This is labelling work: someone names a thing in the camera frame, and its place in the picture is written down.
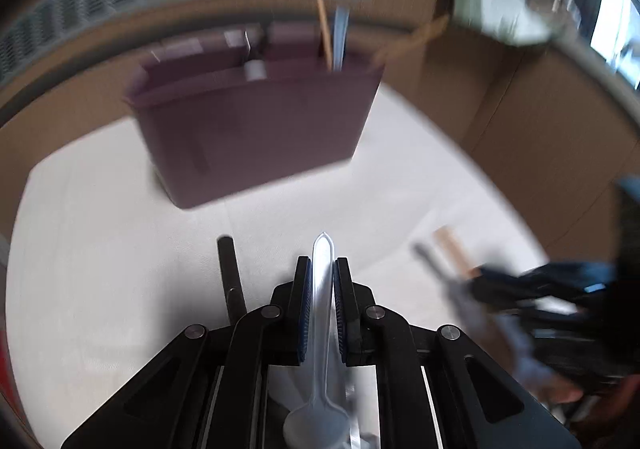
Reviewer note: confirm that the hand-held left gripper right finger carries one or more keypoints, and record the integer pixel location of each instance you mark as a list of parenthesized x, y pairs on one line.
[(341, 309)]

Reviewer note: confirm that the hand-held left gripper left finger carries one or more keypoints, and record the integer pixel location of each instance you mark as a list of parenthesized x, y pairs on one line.
[(305, 309)]

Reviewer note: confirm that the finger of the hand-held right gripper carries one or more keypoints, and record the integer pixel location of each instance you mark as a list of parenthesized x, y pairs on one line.
[(565, 316), (540, 276)]

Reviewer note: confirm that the white plastic spoon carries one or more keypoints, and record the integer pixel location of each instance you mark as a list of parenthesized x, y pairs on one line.
[(322, 279)]

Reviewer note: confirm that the wooden chopstick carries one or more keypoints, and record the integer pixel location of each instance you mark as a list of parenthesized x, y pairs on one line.
[(324, 19), (457, 251)]

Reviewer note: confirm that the maroon utensil holder box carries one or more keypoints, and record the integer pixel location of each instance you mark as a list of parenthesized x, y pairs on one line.
[(250, 129)]

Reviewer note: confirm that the metal spoon with white knob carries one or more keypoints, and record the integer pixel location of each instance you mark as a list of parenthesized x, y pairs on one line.
[(255, 69)]

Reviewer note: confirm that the blue-grey plastic rice paddle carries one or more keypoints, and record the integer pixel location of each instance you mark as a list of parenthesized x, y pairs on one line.
[(341, 36)]

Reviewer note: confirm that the person's right hand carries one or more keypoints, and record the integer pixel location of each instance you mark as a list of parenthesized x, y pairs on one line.
[(570, 394)]

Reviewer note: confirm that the white tablecloth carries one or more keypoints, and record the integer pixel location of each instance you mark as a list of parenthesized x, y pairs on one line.
[(125, 254)]

